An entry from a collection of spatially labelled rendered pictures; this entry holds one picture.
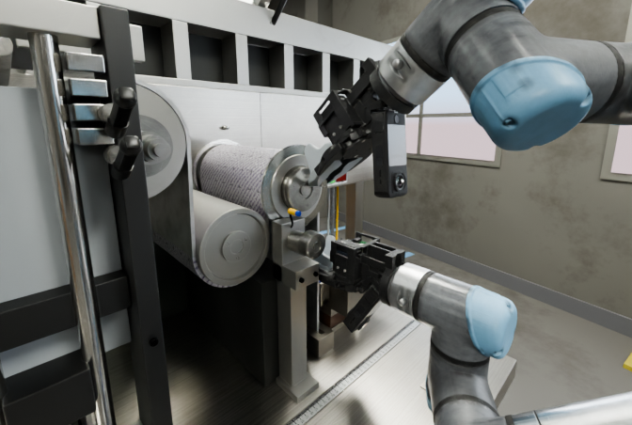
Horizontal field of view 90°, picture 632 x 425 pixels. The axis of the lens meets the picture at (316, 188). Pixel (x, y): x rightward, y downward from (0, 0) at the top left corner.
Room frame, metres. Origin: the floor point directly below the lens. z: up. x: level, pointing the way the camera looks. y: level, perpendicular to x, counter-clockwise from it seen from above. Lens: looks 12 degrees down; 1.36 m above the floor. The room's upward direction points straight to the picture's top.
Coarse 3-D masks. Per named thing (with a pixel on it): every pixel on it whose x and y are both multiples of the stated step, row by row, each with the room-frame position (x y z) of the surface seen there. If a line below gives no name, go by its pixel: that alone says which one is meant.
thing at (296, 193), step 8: (296, 168) 0.52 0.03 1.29; (304, 168) 0.52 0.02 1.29; (288, 176) 0.51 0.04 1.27; (296, 176) 0.50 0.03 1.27; (304, 176) 0.52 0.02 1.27; (288, 184) 0.50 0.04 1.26; (296, 184) 0.50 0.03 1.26; (304, 184) 0.52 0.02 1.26; (288, 192) 0.49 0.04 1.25; (296, 192) 0.50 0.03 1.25; (304, 192) 0.52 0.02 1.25; (312, 192) 0.53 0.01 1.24; (320, 192) 0.54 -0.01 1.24; (288, 200) 0.50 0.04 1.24; (296, 200) 0.50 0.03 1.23; (304, 200) 0.52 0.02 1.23; (312, 200) 0.53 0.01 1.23; (296, 208) 0.50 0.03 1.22; (304, 208) 0.52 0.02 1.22
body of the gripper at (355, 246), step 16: (336, 240) 0.52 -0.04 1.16; (336, 256) 0.51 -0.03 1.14; (352, 256) 0.48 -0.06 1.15; (368, 256) 0.49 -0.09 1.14; (384, 256) 0.47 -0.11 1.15; (400, 256) 0.46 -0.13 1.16; (336, 272) 0.51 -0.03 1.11; (352, 272) 0.48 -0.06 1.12; (368, 272) 0.48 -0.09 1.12; (384, 272) 0.44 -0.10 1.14; (352, 288) 0.48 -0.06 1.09; (368, 288) 0.49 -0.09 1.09; (384, 288) 0.43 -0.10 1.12
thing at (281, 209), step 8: (288, 160) 0.51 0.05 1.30; (296, 160) 0.53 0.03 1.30; (304, 160) 0.54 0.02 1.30; (280, 168) 0.50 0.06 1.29; (288, 168) 0.51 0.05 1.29; (280, 176) 0.50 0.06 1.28; (272, 184) 0.49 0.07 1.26; (280, 184) 0.50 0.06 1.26; (272, 192) 0.49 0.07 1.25; (280, 192) 0.50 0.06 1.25; (272, 200) 0.49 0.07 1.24; (280, 200) 0.50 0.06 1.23; (280, 208) 0.50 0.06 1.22; (288, 208) 0.51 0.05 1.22; (312, 208) 0.55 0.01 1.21; (288, 216) 0.51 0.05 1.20; (304, 216) 0.54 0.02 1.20
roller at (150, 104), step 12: (144, 96) 0.39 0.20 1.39; (156, 96) 0.39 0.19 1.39; (144, 108) 0.38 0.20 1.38; (156, 108) 0.39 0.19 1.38; (168, 108) 0.40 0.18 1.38; (168, 120) 0.40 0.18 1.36; (168, 132) 0.40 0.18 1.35; (180, 132) 0.41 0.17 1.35; (180, 144) 0.41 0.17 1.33; (180, 156) 0.41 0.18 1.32; (168, 168) 0.40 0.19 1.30; (180, 168) 0.41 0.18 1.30; (156, 180) 0.39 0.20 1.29; (168, 180) 0.40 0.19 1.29; (156, 192) 0.39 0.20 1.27
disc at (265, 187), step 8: (280, 152) 0.51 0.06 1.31; (288, 152) 0.52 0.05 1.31; (296, 152) 0.53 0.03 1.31; (304, 152) 0.54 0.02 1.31; (272, 160) 0.50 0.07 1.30; (280, 160) 0.51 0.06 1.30; (272, 168) 0.50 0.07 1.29; (264, 176) 0.49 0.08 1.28; (272, 176) 0.50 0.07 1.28; (264, 184) 0.49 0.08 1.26; (264, 192) 0.48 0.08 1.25; (264, 200) 0.48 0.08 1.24; (320, 200) 0.57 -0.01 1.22; (264, 208) 0.49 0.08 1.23; (272, 208) 0.49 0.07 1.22; (320, 208) 0.57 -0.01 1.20; (272, 216) 0.49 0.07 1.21; (280, 216) 0.51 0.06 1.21; (312, 216) 0.56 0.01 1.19
